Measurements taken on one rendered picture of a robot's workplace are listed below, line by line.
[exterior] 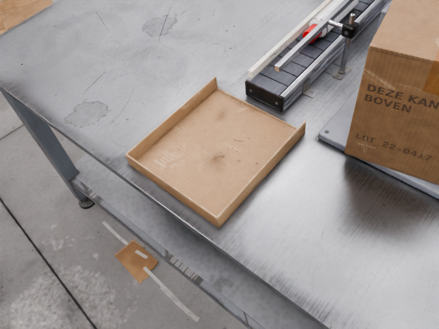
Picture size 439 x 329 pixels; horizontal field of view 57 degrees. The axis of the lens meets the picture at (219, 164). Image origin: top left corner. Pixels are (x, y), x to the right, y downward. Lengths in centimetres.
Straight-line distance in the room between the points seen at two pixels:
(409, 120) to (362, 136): 10
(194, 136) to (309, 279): 41
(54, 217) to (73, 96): 95
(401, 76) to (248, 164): 35
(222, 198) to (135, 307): 93
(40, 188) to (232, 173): 140
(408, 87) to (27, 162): 189
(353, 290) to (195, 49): 75
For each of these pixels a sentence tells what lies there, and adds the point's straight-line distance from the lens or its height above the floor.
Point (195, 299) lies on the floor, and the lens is 164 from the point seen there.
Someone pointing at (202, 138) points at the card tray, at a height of 83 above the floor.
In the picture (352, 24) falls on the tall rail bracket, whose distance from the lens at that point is 100.
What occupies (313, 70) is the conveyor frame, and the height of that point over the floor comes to 87.
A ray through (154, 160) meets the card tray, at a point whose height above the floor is 83.
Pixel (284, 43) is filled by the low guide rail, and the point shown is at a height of 91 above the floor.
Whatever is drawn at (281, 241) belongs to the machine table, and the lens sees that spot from 78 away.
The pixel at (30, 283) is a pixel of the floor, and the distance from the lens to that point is 189.
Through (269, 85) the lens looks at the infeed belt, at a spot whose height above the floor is 88.
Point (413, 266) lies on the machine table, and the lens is 80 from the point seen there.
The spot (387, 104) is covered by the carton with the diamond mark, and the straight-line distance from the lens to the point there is 76.
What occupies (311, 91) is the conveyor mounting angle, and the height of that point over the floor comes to 83.
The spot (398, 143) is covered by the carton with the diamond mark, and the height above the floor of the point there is 93.
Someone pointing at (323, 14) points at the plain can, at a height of 93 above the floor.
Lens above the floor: 153
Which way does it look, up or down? 53 degrees down
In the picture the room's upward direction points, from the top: 9 degrees counter-clockwise
